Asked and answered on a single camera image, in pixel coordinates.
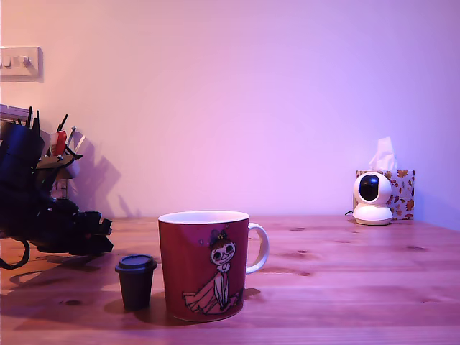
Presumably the white tissue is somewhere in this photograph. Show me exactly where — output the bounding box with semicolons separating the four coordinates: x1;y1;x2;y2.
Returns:
368;137;398;172

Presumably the red cartoon-print coffee mug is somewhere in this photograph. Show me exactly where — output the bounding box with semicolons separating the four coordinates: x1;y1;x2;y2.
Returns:
157;211;270;323

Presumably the leaf-print tissue box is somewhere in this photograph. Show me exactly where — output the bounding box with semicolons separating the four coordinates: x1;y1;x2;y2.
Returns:
356;170;415;221

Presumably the white shelf edge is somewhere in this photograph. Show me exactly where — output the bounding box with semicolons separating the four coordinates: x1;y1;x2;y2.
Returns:
0;103;30;125

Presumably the red handled utensil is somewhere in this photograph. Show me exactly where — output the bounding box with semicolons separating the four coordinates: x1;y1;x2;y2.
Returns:
50;114;70;156

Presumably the white wall switch plate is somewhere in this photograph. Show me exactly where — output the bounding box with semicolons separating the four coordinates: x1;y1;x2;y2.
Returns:
0;46;45;83

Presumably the small white round camera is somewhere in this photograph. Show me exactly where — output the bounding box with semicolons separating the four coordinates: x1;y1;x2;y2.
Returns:
351;171;394;226

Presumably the dark lidded coffee capsule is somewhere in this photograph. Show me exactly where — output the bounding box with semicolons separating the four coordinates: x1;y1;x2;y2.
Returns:
114;254;158;311

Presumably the silver and black peeler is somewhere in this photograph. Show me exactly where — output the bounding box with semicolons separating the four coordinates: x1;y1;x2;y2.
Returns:
65;126;88;160

